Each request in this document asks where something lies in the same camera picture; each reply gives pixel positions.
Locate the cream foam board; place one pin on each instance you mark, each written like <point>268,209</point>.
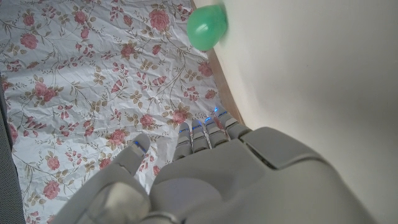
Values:
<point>311,77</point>

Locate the floral backdrop cloth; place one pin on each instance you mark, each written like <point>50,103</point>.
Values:
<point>93,77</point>

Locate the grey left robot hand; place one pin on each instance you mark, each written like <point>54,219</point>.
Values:
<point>233,180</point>

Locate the green ball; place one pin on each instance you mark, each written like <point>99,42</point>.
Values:
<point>206,28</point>

